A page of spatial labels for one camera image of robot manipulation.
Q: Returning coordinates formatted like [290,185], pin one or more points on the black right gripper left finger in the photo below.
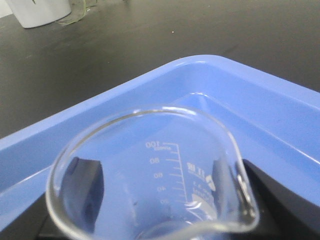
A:
[74,195]

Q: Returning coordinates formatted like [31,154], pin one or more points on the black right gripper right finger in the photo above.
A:
[281,214]

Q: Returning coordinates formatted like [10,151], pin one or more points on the clear glass beaker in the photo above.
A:
[170,173]

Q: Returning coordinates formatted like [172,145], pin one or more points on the blue plastic tray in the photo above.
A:
[276,124]

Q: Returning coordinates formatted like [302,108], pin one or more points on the white cylindrical container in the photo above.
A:
[36,13]

